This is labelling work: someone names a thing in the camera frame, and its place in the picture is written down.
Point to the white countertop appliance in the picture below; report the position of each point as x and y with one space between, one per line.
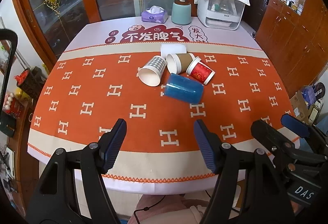
221 14

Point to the brown sleeve paper cup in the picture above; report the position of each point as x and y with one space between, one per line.
178 63

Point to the orange H-pattern tablecloth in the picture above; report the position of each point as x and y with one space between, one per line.
95 82

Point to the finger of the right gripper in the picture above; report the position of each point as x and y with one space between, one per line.
279 145
310 133

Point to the white paper cup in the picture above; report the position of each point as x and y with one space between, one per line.
172 48

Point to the red paper cup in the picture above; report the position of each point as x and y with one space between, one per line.
199 71

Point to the purple tissue pack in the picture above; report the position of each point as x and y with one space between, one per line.
155 14

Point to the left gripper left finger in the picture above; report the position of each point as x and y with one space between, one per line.
55 197

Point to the teal canister brown lid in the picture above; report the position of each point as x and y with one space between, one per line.
181 12

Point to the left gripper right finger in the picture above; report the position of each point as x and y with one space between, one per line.
265 200

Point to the wooden cabinet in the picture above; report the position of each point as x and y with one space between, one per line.
295 43

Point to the grey checkered paper cup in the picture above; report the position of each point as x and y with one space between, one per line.
151 73

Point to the blue plastic cup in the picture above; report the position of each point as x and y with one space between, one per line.
184 89

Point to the cardboard box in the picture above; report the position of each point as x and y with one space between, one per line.
304 112

